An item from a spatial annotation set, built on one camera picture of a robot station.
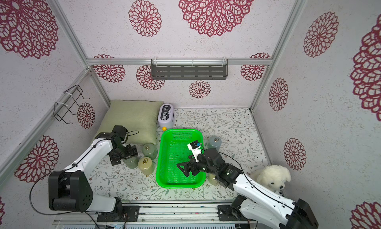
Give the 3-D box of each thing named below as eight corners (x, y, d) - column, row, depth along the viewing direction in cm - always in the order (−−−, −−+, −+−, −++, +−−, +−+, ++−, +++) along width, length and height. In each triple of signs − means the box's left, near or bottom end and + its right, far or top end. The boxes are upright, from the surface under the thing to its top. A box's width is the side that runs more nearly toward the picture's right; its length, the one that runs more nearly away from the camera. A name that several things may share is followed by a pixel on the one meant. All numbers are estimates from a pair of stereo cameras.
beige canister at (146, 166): (140, 174, 89) (135, 168, 81) (142, 163, 93) (138, 156, 86) (153, 174, 89) (150, 168, 81) (155, 163, 93) (152, 156, 86)
